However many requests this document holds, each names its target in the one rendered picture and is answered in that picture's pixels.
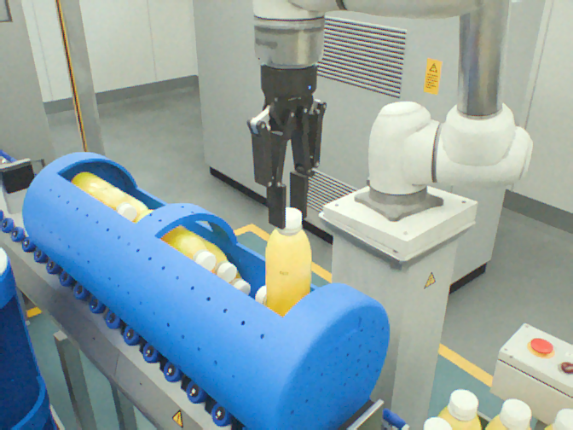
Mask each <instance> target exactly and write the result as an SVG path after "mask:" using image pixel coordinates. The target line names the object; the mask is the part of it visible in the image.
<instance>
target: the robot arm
mask: <svg viewBox="0 0 573 430"><path fill-rule="evenodd" d="M252 7H253V15H254V19H253V25H254V49H255V57H256V59H257V60H258V61H261V63H260V78H261V90H262V92H263V94H264V103H263V108H262V112H261V113H260V114H259V115H258V116H257V117H256V118H253V117H250V118H249V119H248V120H247V125H248V128H249V130H250V132H251V134H252V156H253V168H254V180H255V183H258V184H260V185H263V186H264V187H266V203H267V205H268V206H269V224H272V225H274V226H275V227H277V228H279V229H281V230H283V229H285V228H286V208H287V186H286V185H285V184H283V183H281V182H282V176H283V170H284V164H285V157H286V151H287V142H288V141H289V140H290V139H291V145H292V157H293V164H294V170H295V171H290V208H295V209H298V210H299V211H300V212H301V214H302V219H304V218H307V193H308V191H309V177H313V176H314V175H315V171H312V169H313V168H317V167H318V166H319V164H320V155H321V134H322V122H323V116H324V113H325V111H326V108H327V104H326V103H325V102H322V101H318V100H316V99H314V97H313V95H312V94H313V93H314V92H315V91H316V88H317V65H318V64H317V62H318V61H320V60H321V59H322V57H323V48H324V26H325V22H326V21H325V12H328V11H339V10H346V11H355V12H362V13H365V14H368V15H376V16H383V17H391V18H403V19H444V18H450V17H455V16H460V28H459V60H458V93H457V105H455V106H454V107H453V108H452V109H451V110H450V111H449V113H448V115H447V118H446V122H445V123H440V122H437V121H435V120H433V119H431V115H430V113H429V112H428V111H427V110H426V109H425V108H424V107H422V106H421V105H419V104H417V103H415V102H395V103H392V104H389V105H386V106H385V107H383V108H382V110H381V111H380V113H379V115H378V117H377V119H376V120H375V122H374V124H373V128H372V130H371V134H370V139H369V148H368V170H369V176H370V177H369V178H368V179H367V186H368V187H369V191H367V192H363V193H359V194H356V195H355V196H354V201H355V202H358V203H361V204H363V205H365V206H367V207H369V208H371V209H372V210H374V211H376V212H378V213H379V214H381V215H383V216H384V217H386V218H387V219H388V220H389V221H391V222H398V221H400V220H401V219H403V218H405V217H408V216H411V215H413V214H415V213H418V212H423V211H425V210H427V209H430V208H433V207H437V206H443V198H441V197H438V196H435V195H432V194H430V193H428V192H427V184H428V183H443V184H447V185H452V186H459V187H467V188H497V187H503V186H507V185H510V184H513V183H516V182H518V181H519V180H520V179H522V178H524V177H525V176H526V173H527V171H528V167H529V163H530V156H531V153H532V148H533V142H532V141H531V139H530V135H529V134H528V133H527V132H526V131H525V130H524V129H523V128H521V127H517V126H515V124H514V120H513V114H512V112H511V110H510V109H509V108H508V107H507V106H506V105H505V104H504V103H503V102H502V101H503V90H504V81H505V71H506V51H507V41H508V31H509V20H510V16H511V7H512V0H252ZM268 122H269V124H268ZM310 156H313V158H310Z"/></svg>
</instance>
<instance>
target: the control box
mask: <svg viewBox="0 0 573 430"><path fill-rule="evenodd" d="M535 338H541V339H544V340H548V341H549V342H550V343H551V344H552V345H553V352H551V353H548V354H543V353H539V352H537V351H535V350H534V349H533V348H532V347H531V345H530V342H531V340H533V339H535ZM572 353H573V346H572V345H570V344H568V343H566V342H564V341H562V340H559V339H557V338H555V337H553V336H551V335H550V334H546V333H544V332H542V331H540V330H539V329H536V328H533V327H531V326H530V325H528V324H526V323H525V324H524V325H523V326H522V327H521V328H520V329H519V330H518V331H517V332H516V333H515V334H514V335H513V336H512V338H511V339H510V340H509V341H508V342H507V343H506V344H505V345H504V346H503V347H502V348H501V349H500V351H499V355H498V360H497V363H496V366H495V372H494V376H493V380H492V384H491V388H490V392H491V393H493V394H494V395H495V396H497V397H499V398H501V399H503V400H505V401H507V400H508V399H517V400H520V401H522V402H524V403H525V404H527V405H528V406H529V407H530V410H531V415H532V416H533V417H535V418H536V419H538V420H539V421H542V422H544V423H545V424H547V425H548V426H549V425H551V424H553V422H554V421H555V420H556V417H557V414H558V413H559V412H560V411H561V410H565V409H568V410H573V374H568V373H565V372H564V371H563V370H562V369H561V368H560V365H561V363H562V362H570V363H573V354H572ZM569 354H570V355H569Z"/></svg>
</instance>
